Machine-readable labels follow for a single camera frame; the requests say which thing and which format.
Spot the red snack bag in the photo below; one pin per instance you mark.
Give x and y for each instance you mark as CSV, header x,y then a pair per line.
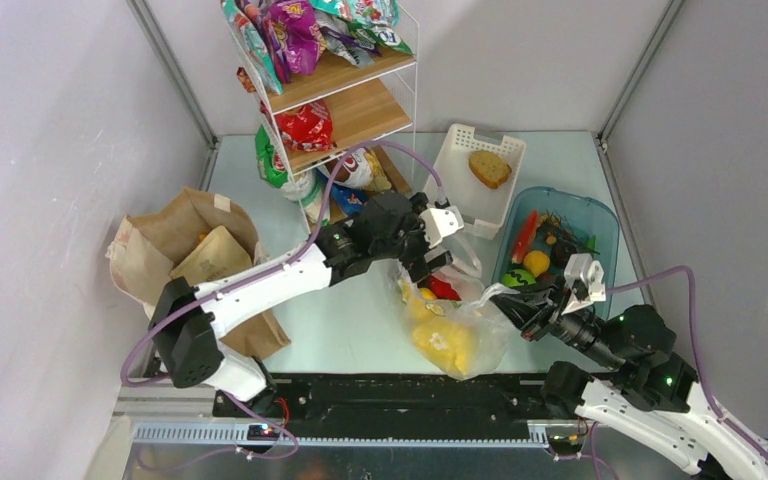
x,y
308,128

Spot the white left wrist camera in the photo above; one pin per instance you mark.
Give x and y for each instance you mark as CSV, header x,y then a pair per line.
x,y
440,223

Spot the teal snack bag left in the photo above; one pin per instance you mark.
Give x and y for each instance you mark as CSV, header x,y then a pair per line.
x,y
257,62

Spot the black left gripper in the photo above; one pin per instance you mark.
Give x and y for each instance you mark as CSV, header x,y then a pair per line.
x,y
416,264

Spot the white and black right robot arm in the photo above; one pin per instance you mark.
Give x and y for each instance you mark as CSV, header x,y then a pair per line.
x,y
651,394

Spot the white plastic basket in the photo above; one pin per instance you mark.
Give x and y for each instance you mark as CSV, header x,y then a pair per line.
x,y
484,209

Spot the white red chips bag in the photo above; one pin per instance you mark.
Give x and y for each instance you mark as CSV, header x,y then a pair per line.
x,y
361,171

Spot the blue snack bag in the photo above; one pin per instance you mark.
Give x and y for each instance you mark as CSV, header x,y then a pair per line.
x,y
347,200

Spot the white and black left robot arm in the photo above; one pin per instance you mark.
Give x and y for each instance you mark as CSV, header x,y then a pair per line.
x,y
190,322

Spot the purple snack bag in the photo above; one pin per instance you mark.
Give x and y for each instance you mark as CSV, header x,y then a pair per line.
x,y
297,31

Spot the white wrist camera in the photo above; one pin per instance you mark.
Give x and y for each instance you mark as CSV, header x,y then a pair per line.
x,y
440,223
584,279

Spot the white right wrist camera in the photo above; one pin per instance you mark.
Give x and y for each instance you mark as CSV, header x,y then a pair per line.
x,y
584,279

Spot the green toy ball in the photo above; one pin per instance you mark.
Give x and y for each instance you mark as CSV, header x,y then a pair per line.
x,y
517,277

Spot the white wire wooden shelf rack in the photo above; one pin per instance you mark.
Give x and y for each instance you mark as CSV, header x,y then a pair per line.
x,y
366,104

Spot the yellow toy lemon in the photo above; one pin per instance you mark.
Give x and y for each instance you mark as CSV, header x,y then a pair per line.
x,y
536,263

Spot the green white snack bag top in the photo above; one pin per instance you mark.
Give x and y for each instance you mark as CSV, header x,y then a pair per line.
x,y
359,30

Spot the translucent plastic grocery bag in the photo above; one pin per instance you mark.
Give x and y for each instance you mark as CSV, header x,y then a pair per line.
x,y
463,339

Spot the slice of toasted bread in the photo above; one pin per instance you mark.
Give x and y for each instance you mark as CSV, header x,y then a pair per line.
x,y
489,168

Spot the teal plastic tub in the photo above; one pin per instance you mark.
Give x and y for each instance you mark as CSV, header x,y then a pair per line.
x,y
589,220

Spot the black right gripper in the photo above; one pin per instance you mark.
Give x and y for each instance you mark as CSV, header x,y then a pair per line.
x,y
525,307

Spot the brown burlap tote bag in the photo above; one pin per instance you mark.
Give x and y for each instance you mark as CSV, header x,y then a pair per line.
x,y
146,248

